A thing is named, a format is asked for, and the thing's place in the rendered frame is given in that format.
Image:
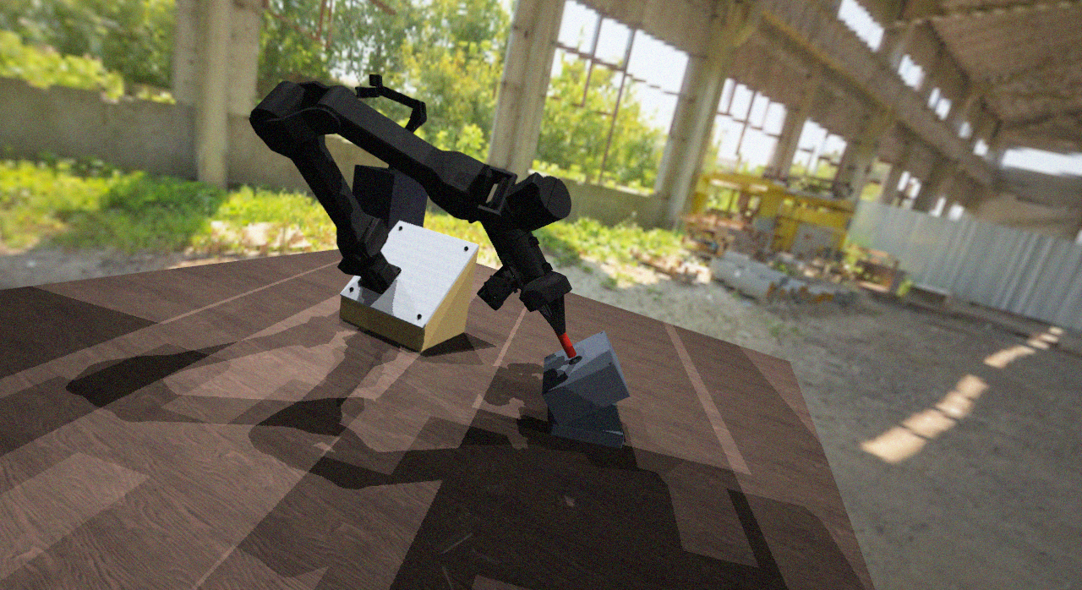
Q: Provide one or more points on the dark red peg with white band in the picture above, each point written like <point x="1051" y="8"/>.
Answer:
<point x="565" y="342"/>

